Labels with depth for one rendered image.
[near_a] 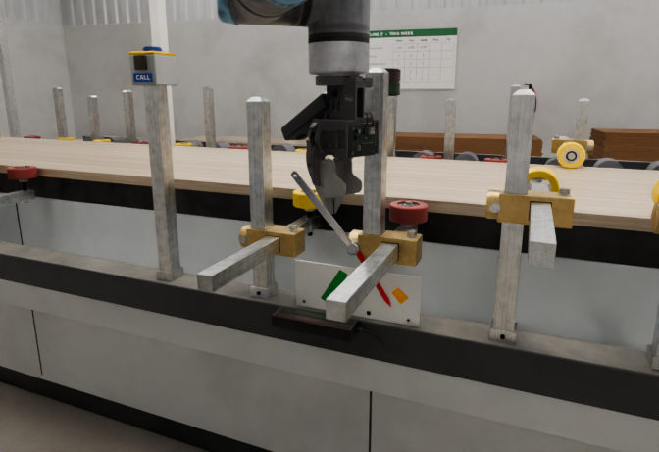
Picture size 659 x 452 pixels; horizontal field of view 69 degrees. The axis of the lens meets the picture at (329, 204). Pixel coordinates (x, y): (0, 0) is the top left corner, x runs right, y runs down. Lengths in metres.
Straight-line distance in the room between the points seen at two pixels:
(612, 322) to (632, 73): 7.26
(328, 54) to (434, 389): 0.68
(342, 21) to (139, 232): 1.04
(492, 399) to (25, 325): 1.65
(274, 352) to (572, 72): 7.38
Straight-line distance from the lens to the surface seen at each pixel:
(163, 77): 1.13
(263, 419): 1.56
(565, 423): 1.05
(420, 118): 8.10
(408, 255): 0.91
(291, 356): 1.13
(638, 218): 1.11
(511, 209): 0.86
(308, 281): 1.00
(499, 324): 0.94
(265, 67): 8.81
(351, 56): 0.71
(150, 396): 1.80
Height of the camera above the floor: 1.14
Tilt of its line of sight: 13 degrees down
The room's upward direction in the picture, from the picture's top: straight up
